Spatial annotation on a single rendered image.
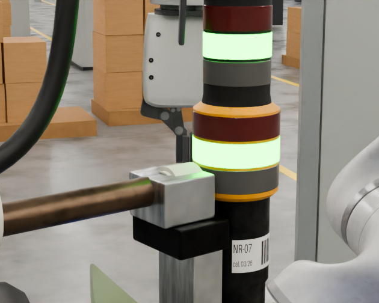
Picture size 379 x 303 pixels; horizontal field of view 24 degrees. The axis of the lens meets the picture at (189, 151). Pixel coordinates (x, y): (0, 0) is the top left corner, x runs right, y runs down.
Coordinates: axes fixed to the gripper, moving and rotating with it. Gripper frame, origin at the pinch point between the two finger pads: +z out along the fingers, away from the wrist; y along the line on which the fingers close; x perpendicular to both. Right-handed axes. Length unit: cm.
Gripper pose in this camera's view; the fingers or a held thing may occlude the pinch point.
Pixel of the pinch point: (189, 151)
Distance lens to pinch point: 96.0
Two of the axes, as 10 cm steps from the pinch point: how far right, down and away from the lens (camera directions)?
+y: -10.0, 0.1, -0.4
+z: 0.0, 9.8, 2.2
